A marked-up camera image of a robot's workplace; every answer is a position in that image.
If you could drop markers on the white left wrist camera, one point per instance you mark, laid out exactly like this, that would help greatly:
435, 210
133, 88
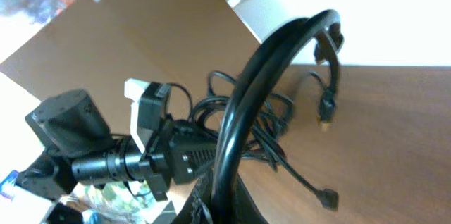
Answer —
148, 108

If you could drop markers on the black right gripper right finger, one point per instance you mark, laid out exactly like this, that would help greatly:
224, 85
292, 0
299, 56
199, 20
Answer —
245, 211

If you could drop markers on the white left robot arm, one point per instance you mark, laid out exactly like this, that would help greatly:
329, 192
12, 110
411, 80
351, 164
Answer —
79, 147

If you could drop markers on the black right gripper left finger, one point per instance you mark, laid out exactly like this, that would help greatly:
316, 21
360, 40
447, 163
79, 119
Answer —
196, 208

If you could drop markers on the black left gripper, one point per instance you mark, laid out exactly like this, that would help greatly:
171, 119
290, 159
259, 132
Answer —
180, 153

